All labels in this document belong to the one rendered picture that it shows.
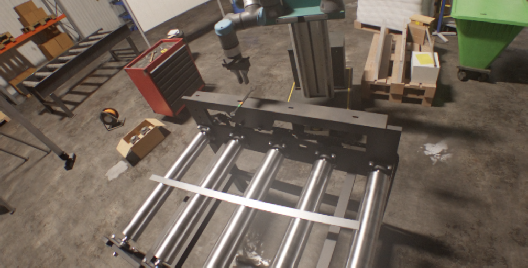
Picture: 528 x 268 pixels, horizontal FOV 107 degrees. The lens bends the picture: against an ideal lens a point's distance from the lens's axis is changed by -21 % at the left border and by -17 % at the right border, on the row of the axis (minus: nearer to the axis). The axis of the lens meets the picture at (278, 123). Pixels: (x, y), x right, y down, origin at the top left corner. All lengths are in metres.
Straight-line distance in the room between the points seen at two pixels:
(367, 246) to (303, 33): 1.78
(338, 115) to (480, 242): 1.58
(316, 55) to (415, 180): 1.45
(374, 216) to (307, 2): 1.61
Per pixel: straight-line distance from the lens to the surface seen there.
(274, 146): 1.45
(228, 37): 1.22
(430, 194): 2.35
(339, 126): 1.17
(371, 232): 1.14
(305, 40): 2.31
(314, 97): 2.64
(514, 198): 2.63
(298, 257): 1.14
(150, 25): 5.63
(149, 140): 3.43
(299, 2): 2.09
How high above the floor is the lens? 1.97
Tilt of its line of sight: 43 degrees down
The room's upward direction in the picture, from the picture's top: 17 degrees counter-clockwise
